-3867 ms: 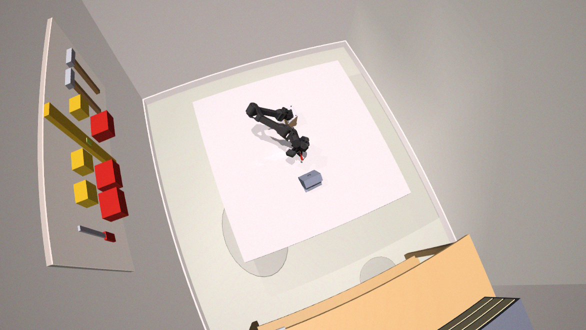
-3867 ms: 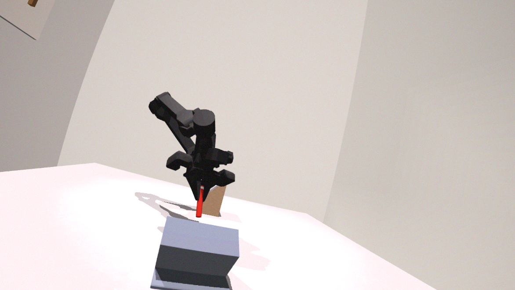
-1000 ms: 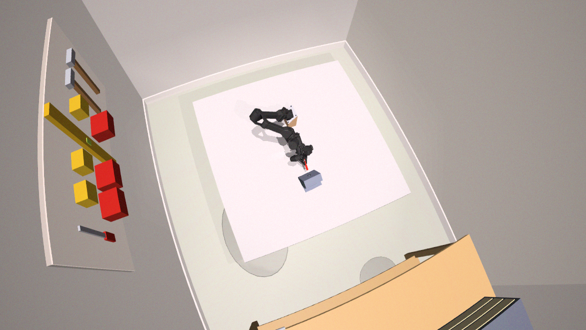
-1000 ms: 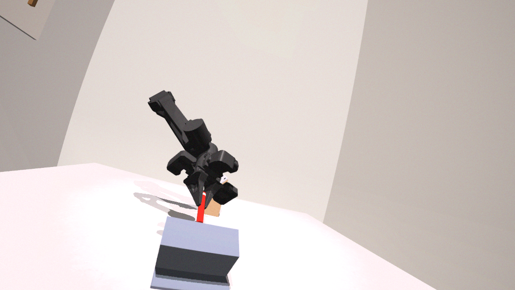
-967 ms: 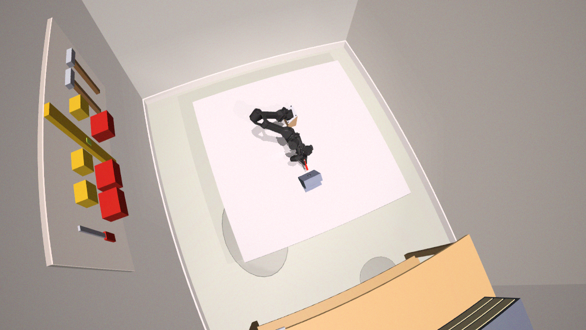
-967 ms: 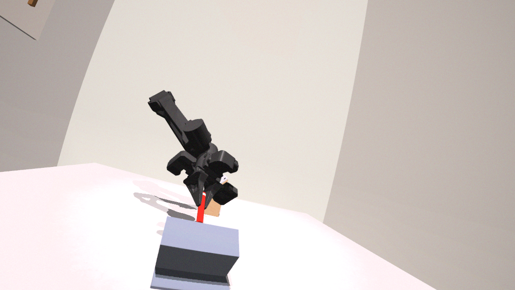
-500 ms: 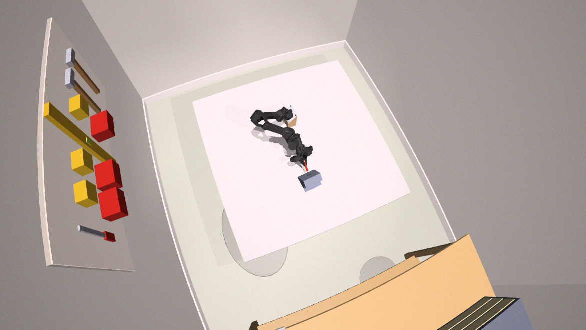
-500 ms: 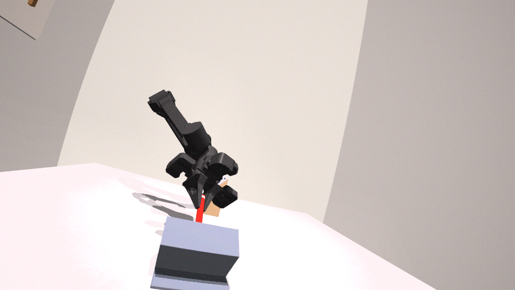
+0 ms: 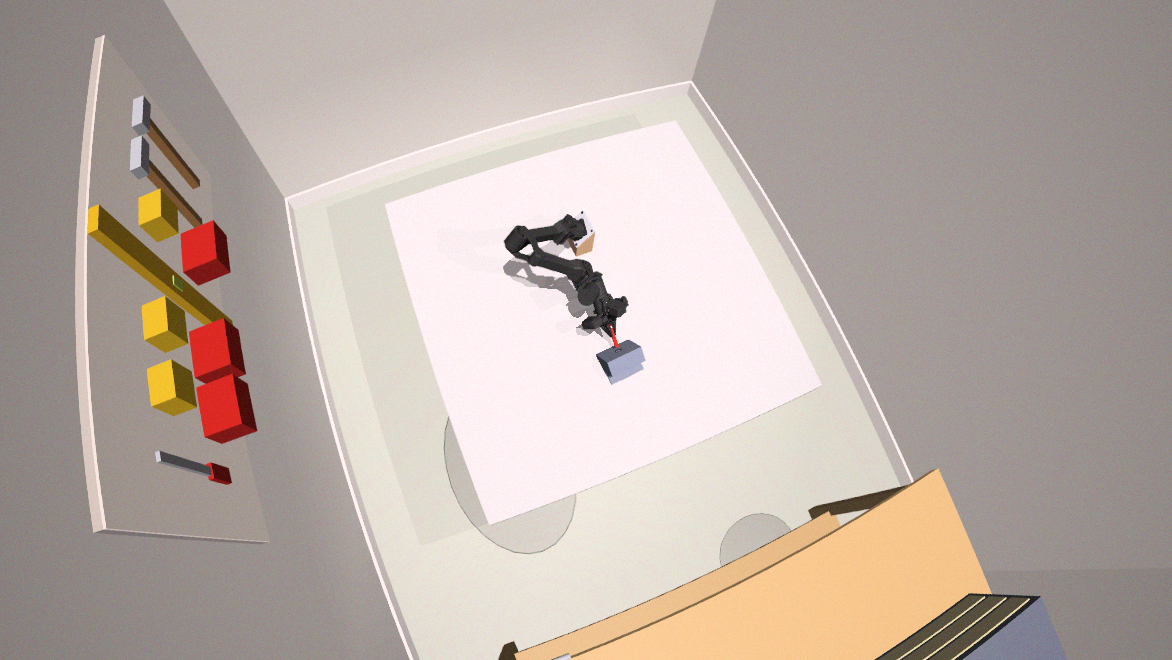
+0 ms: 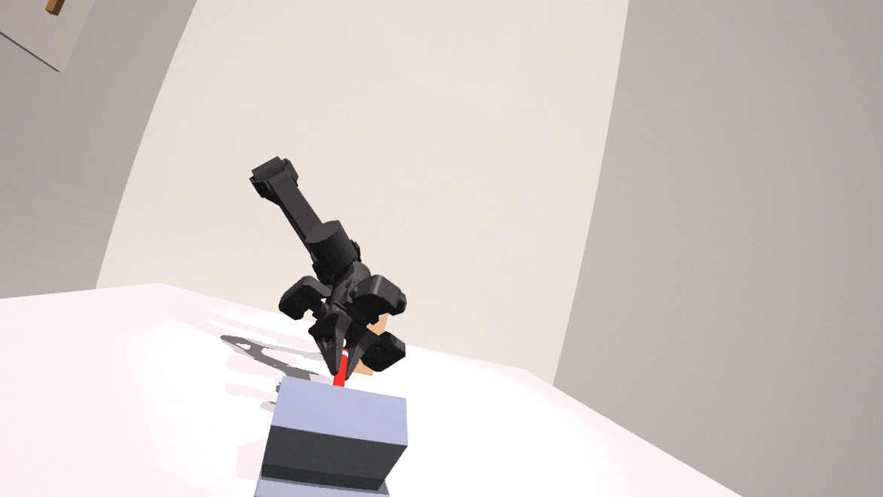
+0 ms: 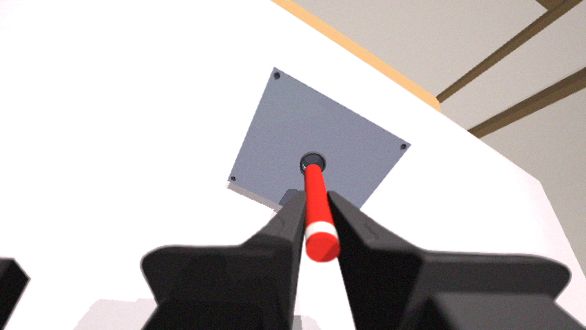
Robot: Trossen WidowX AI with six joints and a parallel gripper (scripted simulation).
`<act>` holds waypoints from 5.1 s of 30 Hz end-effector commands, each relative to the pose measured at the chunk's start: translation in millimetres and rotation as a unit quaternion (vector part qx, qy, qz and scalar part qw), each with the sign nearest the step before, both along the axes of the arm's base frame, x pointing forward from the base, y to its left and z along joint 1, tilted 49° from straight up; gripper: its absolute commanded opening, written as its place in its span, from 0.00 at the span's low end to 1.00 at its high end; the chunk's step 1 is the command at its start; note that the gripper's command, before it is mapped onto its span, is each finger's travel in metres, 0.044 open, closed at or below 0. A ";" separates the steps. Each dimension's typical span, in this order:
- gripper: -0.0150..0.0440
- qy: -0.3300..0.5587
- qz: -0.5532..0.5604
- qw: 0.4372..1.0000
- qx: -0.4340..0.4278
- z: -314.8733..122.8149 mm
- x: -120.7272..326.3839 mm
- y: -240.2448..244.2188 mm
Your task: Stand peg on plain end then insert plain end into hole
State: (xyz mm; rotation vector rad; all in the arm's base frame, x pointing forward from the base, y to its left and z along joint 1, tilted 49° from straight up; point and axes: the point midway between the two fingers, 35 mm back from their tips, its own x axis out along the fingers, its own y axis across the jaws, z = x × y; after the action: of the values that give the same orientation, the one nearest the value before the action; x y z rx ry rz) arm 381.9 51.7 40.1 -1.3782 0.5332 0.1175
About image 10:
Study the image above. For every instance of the red peg with white band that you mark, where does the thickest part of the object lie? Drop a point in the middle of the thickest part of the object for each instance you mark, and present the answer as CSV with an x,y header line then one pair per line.
x,y
339,378

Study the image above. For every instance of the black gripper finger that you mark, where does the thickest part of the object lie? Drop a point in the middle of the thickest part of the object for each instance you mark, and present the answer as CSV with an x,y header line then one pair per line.
x,y
362,345
328,334

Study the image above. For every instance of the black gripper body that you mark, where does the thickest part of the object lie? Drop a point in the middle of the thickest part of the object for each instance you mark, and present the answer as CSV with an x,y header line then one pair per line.
x,y
307,294

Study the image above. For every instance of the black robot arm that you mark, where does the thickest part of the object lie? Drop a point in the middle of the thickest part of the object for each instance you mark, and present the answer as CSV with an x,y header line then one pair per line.
x,y
335,257

